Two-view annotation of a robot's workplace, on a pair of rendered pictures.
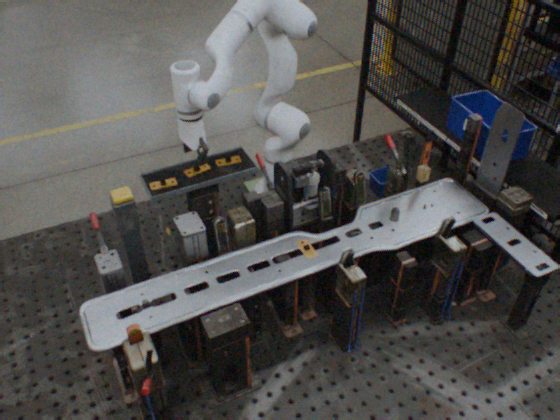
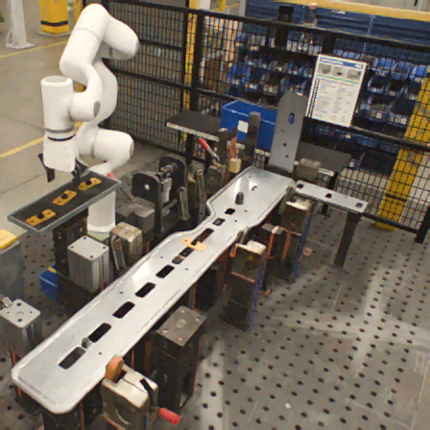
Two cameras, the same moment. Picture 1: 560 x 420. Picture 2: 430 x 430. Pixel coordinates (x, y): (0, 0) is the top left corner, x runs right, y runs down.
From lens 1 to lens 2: 0.81 m
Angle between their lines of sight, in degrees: 26
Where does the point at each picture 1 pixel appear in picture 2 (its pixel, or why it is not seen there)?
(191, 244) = (98, 268)
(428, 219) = (262, 196)
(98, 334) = (56, 393)
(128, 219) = (13, 265)
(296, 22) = (126, 40)
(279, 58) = (105, 81)
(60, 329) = not seen: outside the picture
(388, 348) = (274, 314)
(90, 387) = not seen: outside the picture
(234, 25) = (87, 39)
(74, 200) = not seen: outside the picture
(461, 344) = (318, 290)
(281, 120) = (109, 143)
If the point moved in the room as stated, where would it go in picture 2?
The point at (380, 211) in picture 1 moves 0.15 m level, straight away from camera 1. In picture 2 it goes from (224, 201) to (209, 181)
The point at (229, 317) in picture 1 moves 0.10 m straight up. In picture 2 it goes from (184, 321) to (187, 292)
